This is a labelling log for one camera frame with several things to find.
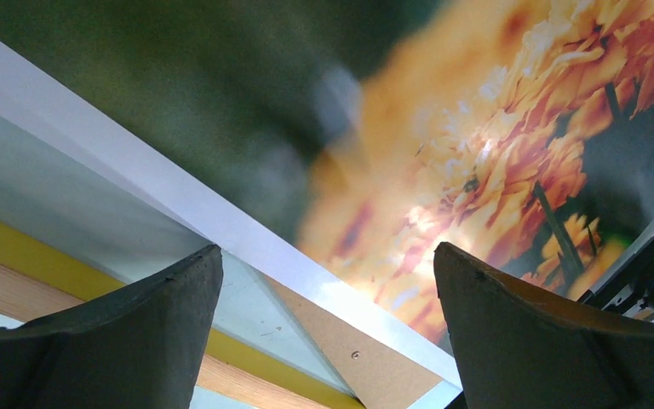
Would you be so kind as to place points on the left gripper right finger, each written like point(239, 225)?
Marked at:
point(517, 345)

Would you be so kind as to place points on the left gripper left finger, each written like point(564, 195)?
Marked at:
point(140, 346)

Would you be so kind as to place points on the yellow wooden picture frame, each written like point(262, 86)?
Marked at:
point(36, 279)

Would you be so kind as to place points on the orange flower photo print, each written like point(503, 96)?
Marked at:
point(365, 132)

